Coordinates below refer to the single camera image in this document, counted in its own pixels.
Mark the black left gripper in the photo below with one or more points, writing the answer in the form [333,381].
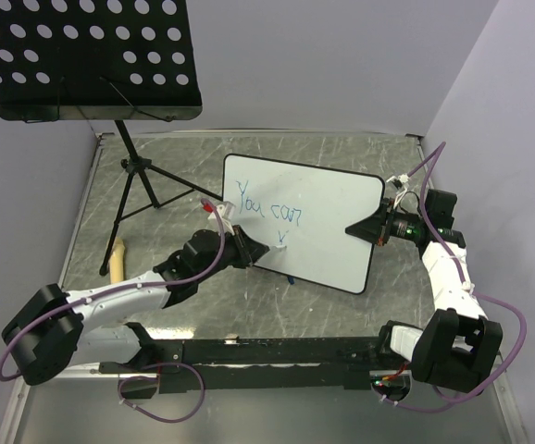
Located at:
[254,249]

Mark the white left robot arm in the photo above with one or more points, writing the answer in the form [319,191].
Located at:
[56,329]

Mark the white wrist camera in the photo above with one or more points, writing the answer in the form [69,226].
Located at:
[400,183]
[224,211]

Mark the beige wooden handle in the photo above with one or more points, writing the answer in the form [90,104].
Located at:
[116,262]

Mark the white whiteboard black frame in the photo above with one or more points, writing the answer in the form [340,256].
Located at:
[306,208]

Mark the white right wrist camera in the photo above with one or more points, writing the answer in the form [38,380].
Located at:
[400,183]

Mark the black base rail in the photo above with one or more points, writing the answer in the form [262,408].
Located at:
[262,363]

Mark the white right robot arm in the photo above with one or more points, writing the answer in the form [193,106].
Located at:
[457,348]

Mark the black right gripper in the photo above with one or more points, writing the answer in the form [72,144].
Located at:
[373,228]

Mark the black perforated music stand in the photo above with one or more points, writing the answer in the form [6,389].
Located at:
[98,60]

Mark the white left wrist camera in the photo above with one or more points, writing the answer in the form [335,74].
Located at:
[224,211]

